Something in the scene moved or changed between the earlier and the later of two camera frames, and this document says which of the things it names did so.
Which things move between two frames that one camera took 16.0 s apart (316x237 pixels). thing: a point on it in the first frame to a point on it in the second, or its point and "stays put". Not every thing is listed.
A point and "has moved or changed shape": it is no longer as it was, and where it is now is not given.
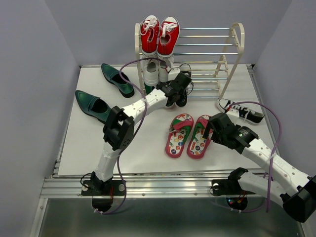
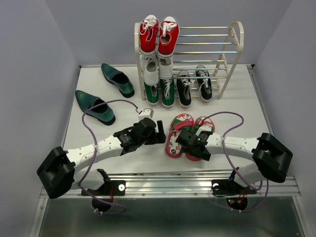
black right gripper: x=207 y=130 to x=204 y=156
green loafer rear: x=113 y=76 stays put
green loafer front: x=94 y=106 stays put
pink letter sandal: x=180 y=129 stays put
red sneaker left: x=149 y=29 stays put
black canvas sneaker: x=246 y=115 to x=204 y=83
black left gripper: x=169 y=82 to x=154 y=138
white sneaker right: x=164 y=65 stays put
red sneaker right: x=168 y=34 stays put
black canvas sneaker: x=181 y=101 has moved or changed shape
